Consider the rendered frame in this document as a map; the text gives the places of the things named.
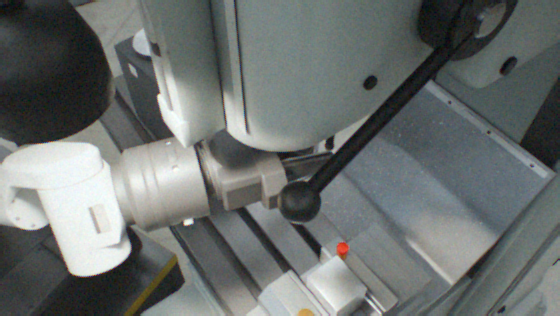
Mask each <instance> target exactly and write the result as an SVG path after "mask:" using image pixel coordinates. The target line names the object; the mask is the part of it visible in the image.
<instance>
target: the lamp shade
mask: <svg viewBox="0 0 560 316"><path fill-rule="evenodd" d="M114 94H115V78H114V75H113V74H112V71H111V69H110V64H109V62H108V59H107V57H106V55H105V50H104V48H103V46H102V43H101V41H100V37H99V36H98V35H97V34H96V33H95V31H94V30H93V29H92V28H91V27H90V25H89V24H88V23H87V22H86V20H85V19H84V18H83V17H82V16H81V15H80V14H79V12H78V11H77V10H76V9H75V8H74V6H73V5H72V4H71V3H70V2H69V0H14V1H13V2H12V3H10V5H8V6H5V7H0V138H2V139H3V140H7V141H10V142H13V143H17V144H23V145H39V144H46V143H50V142H54V141H58V140H60V139H65V138H68V137H70V136H72V135H74V134H76V133H80V132H81V131H82V130H84V129H86V128H87V127H89V126H91V125H92V124H93V123H94V122H95V121H97V120H98V119H99V118H100V117H101V116H102V115H103V114H104V113H105V111H106V110H108V108H109V105H110V104H111V103H112V101H113V98H114Z"/></svg>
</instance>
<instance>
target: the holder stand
mask: <svg viewBox="0 0 560 316"><path fill-rule="evenodd" d="M114 48H115V51H116V55H117V58H118V60H119V63H120V65H121V70H122V73H123V75H124V78H125V80H126V85H127V87H128V90H129V92H130V95H131V100H132V103H133V105H134V108H135V110H136V115H137V117H138V118H139V119H140V120H141V121H142V122H143V123H144V124H145V125H146V126H147V127H149V128H150V129H151V130H152V131H153V132H154V133H155V134H156V135H157V136H158V137H159V138H160V139H161V140H163V139H166V138H173V137H176V135H175V134H174V133H173V132H172V131H171V130H170V127H169V126H168V125H167V124H166V123H165V120H164V118H163V115H162V112H161V109H160V106H159V100H158V96H159V94H161V93H160V86H159V84H158V80H157V77H156V74H155V71H154V65H153V62H152V58H151V56H150V52H149V46H148V43H147V40H146V37H145V34H144V29H142V30H140V31H139V32H138V33H137V34H136V35H133V36H131V37H129V38H127V39H126V40H124V41H121V42H119V43H117V44H116V45H115V46H114Z"/></svg>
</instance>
